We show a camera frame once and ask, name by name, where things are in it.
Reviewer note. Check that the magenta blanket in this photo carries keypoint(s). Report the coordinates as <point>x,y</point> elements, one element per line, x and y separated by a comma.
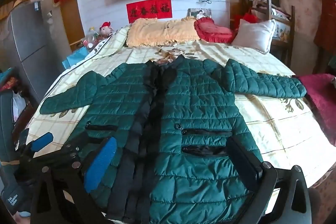
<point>320,92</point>

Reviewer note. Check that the white pillow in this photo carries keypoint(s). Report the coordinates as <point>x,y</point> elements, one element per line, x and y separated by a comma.
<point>257,36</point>

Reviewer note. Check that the grey refrigerator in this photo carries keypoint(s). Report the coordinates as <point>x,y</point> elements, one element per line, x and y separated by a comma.
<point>26,45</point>

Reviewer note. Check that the red heart cushion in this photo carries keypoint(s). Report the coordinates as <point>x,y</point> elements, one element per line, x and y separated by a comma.
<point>208,31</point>

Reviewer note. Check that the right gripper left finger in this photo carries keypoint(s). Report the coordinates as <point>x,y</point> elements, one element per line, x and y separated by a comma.
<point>98,153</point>

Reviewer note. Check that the blue paper bag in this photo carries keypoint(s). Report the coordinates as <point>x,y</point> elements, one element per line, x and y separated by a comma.
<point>75,57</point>

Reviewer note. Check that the yellow fringed pillow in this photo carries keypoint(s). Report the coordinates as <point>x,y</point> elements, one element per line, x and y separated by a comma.
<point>153,32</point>

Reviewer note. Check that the framed photo at headboard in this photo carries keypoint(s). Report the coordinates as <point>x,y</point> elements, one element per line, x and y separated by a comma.
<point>199,13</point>

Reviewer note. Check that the pig plush toy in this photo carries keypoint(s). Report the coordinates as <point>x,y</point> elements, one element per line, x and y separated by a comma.
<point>106,30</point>

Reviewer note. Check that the green quilted puffer jacket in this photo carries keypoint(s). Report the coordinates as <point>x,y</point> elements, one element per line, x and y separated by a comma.
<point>171,123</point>

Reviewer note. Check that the red calligraphy banner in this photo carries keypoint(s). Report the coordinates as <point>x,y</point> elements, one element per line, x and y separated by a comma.
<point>149,9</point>

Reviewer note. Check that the wooden chair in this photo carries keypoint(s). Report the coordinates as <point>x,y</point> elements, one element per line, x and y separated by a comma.
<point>283,37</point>

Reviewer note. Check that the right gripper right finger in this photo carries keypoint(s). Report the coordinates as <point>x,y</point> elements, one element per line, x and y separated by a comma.
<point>278,195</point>

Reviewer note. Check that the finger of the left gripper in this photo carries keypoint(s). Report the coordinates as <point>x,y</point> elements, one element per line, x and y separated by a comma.
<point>38,144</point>

